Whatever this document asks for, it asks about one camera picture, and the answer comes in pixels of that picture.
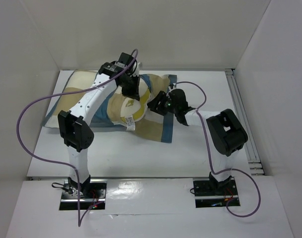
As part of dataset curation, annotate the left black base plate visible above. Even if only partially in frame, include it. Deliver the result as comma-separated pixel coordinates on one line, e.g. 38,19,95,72
61,180,107,200

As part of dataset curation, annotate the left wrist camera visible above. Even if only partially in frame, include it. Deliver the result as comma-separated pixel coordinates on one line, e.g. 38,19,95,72
117,52,134,68

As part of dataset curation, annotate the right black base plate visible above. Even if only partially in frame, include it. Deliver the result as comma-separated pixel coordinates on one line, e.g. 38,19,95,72
193,178,238,196

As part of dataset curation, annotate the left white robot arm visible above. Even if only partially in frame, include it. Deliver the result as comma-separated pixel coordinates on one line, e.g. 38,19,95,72
57,61,140,198

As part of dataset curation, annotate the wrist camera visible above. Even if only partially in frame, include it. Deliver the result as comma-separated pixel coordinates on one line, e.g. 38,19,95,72
169,89,188,105
117,52,134,68

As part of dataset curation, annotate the blue beige patchwork pillowcase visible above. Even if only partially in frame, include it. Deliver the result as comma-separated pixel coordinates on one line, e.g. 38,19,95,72
42,70,177,143

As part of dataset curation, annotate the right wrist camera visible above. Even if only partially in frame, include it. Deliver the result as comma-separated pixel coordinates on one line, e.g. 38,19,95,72
169,89,188,105

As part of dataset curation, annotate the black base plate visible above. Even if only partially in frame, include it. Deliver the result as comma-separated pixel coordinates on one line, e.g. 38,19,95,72
61,180,107,200
193,178,238,196

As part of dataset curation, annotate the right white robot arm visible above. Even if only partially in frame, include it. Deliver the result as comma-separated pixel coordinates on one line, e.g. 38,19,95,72
148,89,248,195

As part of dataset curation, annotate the cream pillow with yellow edge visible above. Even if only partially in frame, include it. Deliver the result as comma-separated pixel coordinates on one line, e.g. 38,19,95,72
120,74,152,123

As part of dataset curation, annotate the aluminium rail right side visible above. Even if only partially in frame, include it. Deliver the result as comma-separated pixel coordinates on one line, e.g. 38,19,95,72
225,69,265,176

